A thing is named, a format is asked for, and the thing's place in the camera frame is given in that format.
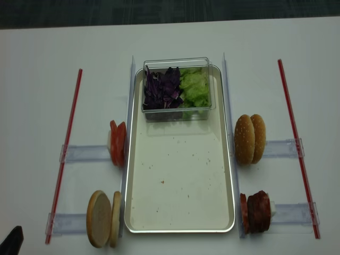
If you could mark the clear rail right of tray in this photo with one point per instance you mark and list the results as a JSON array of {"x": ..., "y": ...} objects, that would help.
[{"x": 230, "y": 139}]

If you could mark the clear plastic salad box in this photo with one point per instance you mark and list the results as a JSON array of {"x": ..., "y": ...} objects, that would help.
[{"x": 180, "y": 114}]

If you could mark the white pusher behind tomato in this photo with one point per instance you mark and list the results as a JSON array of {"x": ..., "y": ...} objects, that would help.
[{"x": 109, "y": 142}]

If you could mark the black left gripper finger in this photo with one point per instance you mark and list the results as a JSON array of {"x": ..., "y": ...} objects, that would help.
[{"x": 12, "y": 243}]

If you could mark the clear track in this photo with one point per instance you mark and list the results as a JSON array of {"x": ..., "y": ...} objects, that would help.
[
  {"x": 290, "y": 214},
  {"x": 289, "y": 148},
  {"x": 65, "y": 224},
  {"x": 75, "y": 154}
]

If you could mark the cream metal tray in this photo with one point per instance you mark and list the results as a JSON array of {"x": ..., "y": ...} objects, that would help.
[{"x": 179, "y": 176}]

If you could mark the lower right clear track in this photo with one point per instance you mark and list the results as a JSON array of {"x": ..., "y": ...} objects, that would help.
[{"x": 290, "y": 214}]

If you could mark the green lettuce leaves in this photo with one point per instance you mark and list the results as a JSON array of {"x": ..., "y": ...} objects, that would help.
[{"x": 195, "y": 88}]

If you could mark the upper right clear track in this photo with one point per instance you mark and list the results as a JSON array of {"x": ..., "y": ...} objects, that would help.
[{"x": 289, "y": 148}]

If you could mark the sesame bun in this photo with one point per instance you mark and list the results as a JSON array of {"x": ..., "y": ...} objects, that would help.
[
  {"x": 244, "y": 140},
  {"x": 260, "y": 137}
]

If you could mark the bun half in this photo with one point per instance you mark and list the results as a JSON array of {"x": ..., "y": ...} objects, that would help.
[
  {"x": 115, "y": 222},
  {"x": 98, "y": 219}
]

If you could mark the lower left clear track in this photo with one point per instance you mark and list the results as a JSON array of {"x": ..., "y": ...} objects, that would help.
[{"x": 65, "y": 224}]

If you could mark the right sesame bun top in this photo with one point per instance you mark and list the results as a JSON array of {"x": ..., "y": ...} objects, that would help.
[{"x": 260, "y": 137}]

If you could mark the white pusher behind patty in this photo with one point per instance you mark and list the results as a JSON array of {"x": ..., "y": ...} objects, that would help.
[{"x": 272, "y": 209}]

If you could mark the red rod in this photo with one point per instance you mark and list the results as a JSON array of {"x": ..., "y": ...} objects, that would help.
[
  {"x": 296, "y": 136},
  {"x": 66, "y": 142}
]

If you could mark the upper left clear track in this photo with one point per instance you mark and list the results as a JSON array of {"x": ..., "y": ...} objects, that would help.
[{"x": 75, "y": 154}]

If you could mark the shredded purple cabbage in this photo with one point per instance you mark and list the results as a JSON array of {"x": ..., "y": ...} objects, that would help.
[{"x": 162, "y": 90}]

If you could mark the right red rod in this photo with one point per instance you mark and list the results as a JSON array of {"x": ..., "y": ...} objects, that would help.
[{"x": 296, "y": 136}]

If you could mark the left sesame bun top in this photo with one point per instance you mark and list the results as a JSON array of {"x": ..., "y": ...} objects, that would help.
[{"x": 244, "y": 140}]

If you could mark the left red rod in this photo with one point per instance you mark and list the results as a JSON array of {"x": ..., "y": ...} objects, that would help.
[{"x": 66, "y": 142}]

